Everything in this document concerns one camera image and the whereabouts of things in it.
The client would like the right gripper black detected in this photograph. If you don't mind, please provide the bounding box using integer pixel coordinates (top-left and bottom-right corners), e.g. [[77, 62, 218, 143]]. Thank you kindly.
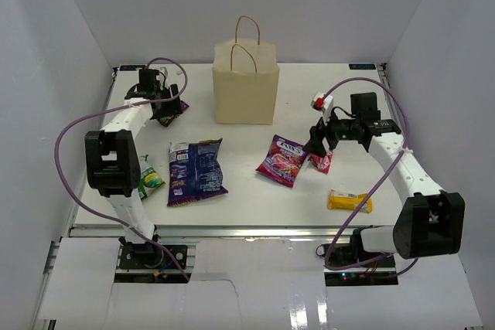
[[302, 106, 360, 158]]

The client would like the brown chocolate candy pack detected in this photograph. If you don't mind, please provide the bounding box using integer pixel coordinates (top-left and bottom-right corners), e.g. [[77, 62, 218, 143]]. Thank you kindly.
[[158, 100, 189, 128]]

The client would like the small red candy packet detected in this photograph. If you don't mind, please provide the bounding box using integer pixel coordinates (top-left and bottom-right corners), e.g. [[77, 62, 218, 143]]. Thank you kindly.
[[309, 151, 333, 174]]

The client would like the purple Fox's candy bag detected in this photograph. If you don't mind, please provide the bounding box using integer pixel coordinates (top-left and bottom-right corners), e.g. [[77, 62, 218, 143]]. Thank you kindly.
[[256, 134, 309, 188]]

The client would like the yellow snack bar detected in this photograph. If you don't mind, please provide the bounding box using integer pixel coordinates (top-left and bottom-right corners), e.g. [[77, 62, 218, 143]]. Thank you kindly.
[[327, 189, 367, 211]]

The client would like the large blue purple snack bag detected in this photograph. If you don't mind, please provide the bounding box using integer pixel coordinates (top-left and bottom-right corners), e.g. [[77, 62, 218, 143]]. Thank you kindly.
[[167, 138, 228, 207]]

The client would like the green snack bag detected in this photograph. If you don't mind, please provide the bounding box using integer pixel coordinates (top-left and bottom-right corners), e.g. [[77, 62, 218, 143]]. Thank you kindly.
[[138, 155, 166, 200]]

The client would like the beige paper bag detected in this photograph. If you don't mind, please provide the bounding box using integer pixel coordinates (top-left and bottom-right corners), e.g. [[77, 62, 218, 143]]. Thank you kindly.
[[212, 15, 280, 125]]

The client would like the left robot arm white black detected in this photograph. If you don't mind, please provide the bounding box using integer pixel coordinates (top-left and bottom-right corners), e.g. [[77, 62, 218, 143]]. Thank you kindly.
[[84, 67, 182, 267]]

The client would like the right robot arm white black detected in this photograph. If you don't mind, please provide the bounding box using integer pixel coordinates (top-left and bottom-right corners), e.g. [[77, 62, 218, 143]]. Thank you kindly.
[[304, 92, 465, 267]]

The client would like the left blue corner label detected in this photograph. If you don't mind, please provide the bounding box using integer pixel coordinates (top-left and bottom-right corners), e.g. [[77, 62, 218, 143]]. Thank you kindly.
[[118, 64, 145, 71]]

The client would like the blue corner label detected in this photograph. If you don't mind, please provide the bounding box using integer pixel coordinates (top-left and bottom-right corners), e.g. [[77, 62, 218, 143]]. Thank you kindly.
[[118, 64, 145, 71], [348, 63, 376, 70]]

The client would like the right blue corner label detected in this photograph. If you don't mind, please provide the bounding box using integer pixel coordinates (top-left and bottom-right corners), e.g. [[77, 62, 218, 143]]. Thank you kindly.
[[348, 63, 376, 70]]

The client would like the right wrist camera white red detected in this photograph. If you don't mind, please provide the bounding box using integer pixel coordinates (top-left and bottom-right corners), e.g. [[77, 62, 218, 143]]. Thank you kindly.
[[311, 92, 333, 124]]

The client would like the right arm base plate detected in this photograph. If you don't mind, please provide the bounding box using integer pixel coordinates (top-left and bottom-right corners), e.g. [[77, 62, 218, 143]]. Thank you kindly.
[[324, 243, 398, 287]]

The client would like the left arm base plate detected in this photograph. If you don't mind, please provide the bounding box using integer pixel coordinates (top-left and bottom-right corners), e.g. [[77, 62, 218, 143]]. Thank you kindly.
[[114, 243, 191, 284]]

